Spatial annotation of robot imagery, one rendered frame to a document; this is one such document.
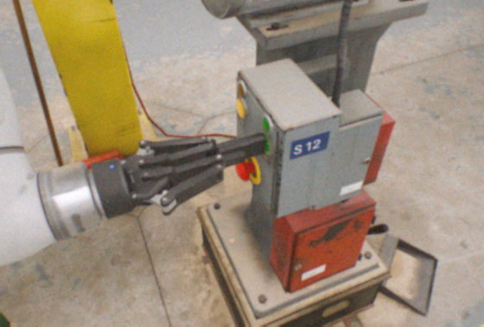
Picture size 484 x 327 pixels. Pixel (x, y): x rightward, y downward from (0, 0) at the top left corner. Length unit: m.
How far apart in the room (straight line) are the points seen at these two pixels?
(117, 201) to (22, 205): 0.10
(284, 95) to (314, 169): 0.12
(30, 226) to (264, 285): 0.92
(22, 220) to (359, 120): 0.65
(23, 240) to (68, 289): 1.26
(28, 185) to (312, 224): 0.72
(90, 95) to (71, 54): 0.21
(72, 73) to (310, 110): 1.38
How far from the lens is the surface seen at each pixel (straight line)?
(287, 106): 0.60
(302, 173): 0.65
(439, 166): 2.28
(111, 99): 1.94
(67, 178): 0.54
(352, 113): 0.92
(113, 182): 0.54
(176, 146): 0.60
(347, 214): 1.13
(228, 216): 1.49
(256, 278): 1.36
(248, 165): 0.70
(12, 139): 0.57
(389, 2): 0.93
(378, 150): 1.20
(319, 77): 0.85
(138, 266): 1.77
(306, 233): 1.08
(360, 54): 0.94
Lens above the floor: 1.49
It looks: 44 degrees down
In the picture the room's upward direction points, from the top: straight up
